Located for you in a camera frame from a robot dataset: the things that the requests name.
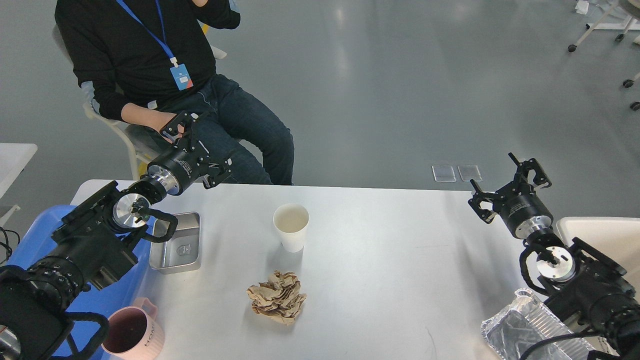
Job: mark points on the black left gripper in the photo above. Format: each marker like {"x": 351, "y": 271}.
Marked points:
{"x": 184, "y": 163}

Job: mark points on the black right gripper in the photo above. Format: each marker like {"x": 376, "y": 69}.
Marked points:
{"x": 517, "y": 205}

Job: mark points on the stainless steel rectangular tray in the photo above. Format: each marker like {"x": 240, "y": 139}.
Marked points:
{"x": 181, "y": 253}

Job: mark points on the pink ribbed mug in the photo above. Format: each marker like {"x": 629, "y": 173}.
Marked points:
{"x": 134, "y": 333}

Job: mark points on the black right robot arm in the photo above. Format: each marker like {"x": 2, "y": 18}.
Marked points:
{"x": 577, "y": 304}

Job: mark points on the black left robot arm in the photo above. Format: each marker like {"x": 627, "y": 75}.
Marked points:
{"x": 95, "y": 247}

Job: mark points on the right floor socket cover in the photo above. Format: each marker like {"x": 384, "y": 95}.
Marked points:
{"x": 469, "y": 172}

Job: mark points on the floor socket cover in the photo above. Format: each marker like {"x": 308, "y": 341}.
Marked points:
{"x": 443, "y": 173}
{"x": 469, "y": 172}

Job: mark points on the white chair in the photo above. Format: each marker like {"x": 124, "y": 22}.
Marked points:
{"x": 140, "y": 148}

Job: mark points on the left floor socket cover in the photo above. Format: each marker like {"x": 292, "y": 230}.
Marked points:
{"x": 443, "y": 173}

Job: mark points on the person in black sweater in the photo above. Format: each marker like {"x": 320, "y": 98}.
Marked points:
{"x": 144, "y": 61}

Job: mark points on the white paper cup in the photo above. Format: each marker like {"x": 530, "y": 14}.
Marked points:
{"x": 291, "y": 221}

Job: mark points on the white plastic bin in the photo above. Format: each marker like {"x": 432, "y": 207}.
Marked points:
{"x": 616, "y": 237}

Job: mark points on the aluminium foil tray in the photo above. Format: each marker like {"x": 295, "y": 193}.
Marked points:
{"x": 527, "y": 321}

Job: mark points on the crumpled brown paper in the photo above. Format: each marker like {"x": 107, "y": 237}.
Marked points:
{"x": 278, "y": 298}

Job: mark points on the blue plastic tray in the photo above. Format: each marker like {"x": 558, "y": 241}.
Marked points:
{"x": 37, "y": 243}

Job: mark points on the white side table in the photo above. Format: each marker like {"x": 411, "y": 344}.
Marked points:
{"x": 14, "y": 157}

